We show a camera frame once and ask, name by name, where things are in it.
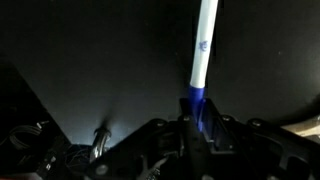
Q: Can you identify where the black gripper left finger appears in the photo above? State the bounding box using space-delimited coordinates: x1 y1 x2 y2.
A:
179 97 215 180

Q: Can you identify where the gray cable bundle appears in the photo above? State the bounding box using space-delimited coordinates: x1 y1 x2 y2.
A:
8 122 44 149

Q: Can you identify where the white pen blue cap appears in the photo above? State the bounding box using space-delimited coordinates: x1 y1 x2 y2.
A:
187 0 220 133

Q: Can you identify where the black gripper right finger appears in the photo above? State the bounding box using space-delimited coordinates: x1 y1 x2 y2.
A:
201 98 235 154

